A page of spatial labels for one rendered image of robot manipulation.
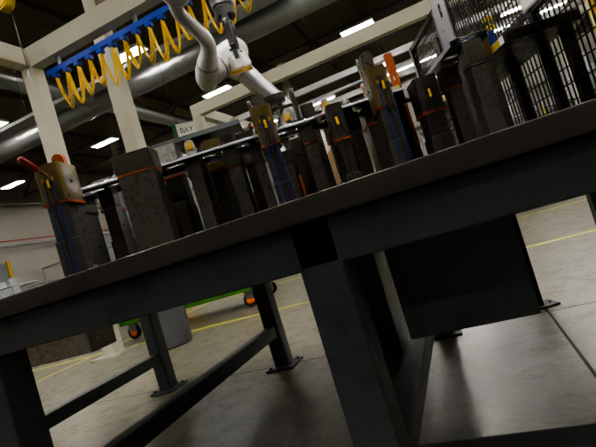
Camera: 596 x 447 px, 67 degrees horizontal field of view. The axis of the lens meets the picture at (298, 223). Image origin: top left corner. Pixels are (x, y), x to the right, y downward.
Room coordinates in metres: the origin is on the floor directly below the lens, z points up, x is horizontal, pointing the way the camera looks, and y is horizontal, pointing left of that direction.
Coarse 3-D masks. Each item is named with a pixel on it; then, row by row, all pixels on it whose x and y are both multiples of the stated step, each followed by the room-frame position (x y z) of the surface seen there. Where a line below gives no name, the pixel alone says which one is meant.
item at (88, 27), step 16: (112, 0) 4.48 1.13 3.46; (128, 0) 4.42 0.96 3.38; (144, 0) 4.36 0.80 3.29; (160, 0) 4.42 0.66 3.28; (80, 16) 4.62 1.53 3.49; (96, 16) 4.56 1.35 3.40; (112, 16) 4.50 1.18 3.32; (128, 16) 4.52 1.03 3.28; (64, 32) 4.71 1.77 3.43; (80, 32) 4.64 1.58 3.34; (96, 32) 4.62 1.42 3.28; (0, 48) 4.59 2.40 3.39; (16, 48) 4.77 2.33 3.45; (32, 48) 4.86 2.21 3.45; (48, 48) 4.79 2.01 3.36; (64, 48) 4.74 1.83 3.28; (0, 64) 4.67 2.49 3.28; (16, 64) 4.76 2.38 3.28; (32, 64) 4.88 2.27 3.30; (48, 64) 4.95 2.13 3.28
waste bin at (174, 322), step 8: (160, 312) 4.15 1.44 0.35; (168, 312) 4.18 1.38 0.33; (176, 312) 4.24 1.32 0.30; (184, 312) 4.34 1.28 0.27; (160, 320) 4.15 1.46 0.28; (168, 320) 4.17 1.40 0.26; (176, 320) 4.22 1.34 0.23; (184, 320) 4.31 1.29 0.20; (168, 328) 4.17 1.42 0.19; (176, 328) 4.21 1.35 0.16; (184, 328) 4.28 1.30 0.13; (168, 336) 4.17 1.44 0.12; (176, 336) 4.20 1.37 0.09; (184, 336) 4.26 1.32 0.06; (168, 344) 4.16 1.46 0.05; (176, 344) 4.19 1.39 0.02
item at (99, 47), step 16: (240, 0) 4.12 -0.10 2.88; (160, 16) 4.36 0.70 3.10; (192, 16) 4.26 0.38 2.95; (128, 32) 4.51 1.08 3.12; (96, 48) 4.65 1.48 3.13; (112, 48) 4.59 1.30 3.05; (128, 48) 4.55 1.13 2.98; (144, 48) 4.51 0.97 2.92; (160, 48) 4.46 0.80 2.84; (64, 64) 4.80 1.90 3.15; (80, 64) 4.76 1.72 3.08; (128, 64) 4.55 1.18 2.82; (80, 80) 4.76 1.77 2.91; (64, 96) 4.84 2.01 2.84
